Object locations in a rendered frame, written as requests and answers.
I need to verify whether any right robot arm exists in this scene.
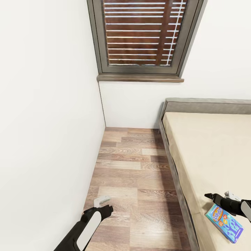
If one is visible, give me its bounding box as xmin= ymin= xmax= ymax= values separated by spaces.
xmin=204 ymin=191 xmax=251 ymax=223

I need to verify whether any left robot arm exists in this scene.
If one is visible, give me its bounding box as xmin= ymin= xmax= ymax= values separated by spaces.
xmin=54 ymin=194 xmax=113 ymax=251

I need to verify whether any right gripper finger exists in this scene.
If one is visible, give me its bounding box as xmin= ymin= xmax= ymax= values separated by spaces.
xmin=204 ymin=193 xmax=215 ymax=200

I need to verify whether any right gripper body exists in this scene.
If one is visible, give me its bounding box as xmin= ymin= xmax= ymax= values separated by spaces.
xmin=213 ymin=193 xmax=237 ymax=216

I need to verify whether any board game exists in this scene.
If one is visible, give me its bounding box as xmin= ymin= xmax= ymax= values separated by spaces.
xmin=206 ymin=204 xmax=244 ymax=244

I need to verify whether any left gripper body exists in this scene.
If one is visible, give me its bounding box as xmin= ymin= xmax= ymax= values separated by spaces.
xmin=98 ymin=205 xmax=111 ymax=221

